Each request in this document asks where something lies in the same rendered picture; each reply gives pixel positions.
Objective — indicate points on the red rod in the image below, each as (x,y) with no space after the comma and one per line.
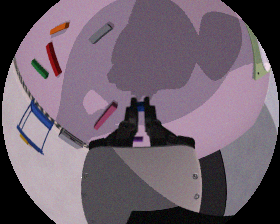
(53,60)

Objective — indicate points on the green rod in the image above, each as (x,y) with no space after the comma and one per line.
(39,69)

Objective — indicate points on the pink rod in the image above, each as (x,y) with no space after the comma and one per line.
(106,115)

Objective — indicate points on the grey rod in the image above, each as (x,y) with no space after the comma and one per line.
(100,33)

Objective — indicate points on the purple rod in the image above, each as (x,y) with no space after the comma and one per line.
(138,139)

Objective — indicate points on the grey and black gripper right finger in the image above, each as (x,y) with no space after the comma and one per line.
(159,134)

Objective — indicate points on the orange rod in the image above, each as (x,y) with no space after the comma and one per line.
(59,28)

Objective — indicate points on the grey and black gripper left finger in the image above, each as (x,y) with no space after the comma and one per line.
(127,128)

